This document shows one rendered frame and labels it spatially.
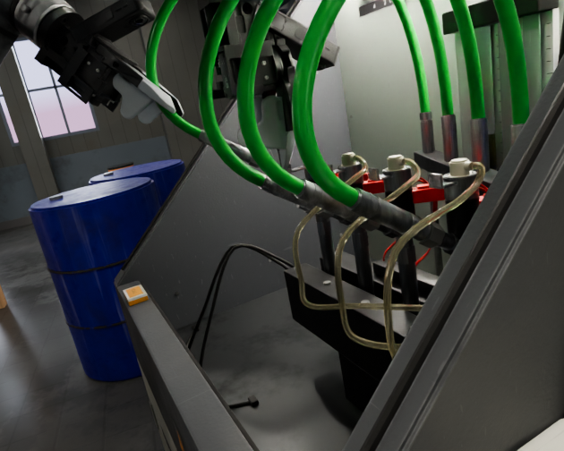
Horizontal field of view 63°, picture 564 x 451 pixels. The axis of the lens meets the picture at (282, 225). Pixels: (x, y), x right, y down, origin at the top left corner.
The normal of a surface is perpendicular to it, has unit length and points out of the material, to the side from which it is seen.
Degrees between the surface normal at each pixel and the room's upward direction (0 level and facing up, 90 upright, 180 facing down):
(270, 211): 90
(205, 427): 0
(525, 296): 90
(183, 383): 0
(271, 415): 0
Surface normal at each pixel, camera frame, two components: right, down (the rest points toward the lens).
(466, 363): 0.46, 0.17
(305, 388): -0.18, -0.94
